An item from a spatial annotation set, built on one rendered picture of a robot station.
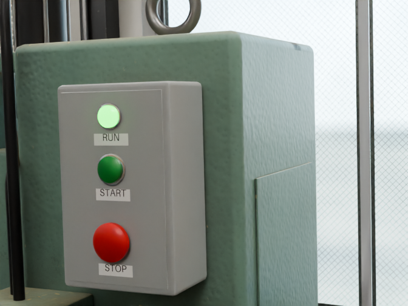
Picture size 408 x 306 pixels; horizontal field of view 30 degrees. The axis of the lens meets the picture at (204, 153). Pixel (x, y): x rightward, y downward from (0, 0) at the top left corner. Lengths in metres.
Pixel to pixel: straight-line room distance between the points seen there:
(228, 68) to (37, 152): 0.20
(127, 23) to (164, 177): 1.72
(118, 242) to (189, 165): 0.08
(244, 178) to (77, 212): 0.13
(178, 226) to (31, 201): 0.18
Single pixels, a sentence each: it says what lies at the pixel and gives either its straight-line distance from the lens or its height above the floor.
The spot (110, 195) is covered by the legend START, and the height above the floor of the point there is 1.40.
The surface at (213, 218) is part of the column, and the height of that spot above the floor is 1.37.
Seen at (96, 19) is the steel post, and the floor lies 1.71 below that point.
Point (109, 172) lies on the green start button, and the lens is 0.57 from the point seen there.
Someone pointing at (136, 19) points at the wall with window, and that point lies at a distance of 2.24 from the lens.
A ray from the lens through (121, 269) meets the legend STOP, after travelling 0.58.
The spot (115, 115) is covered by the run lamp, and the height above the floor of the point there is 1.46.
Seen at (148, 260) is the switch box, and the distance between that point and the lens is 0.57.
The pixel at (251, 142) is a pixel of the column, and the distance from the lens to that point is 0.62.
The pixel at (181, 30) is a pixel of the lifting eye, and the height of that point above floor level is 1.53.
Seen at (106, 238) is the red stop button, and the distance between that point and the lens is 0.57.
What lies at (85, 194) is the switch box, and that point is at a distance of 0.59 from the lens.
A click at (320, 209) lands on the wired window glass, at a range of 2.08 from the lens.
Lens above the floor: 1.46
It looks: 4 degrees down
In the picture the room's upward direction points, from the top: 2 degrees counter-clockwise
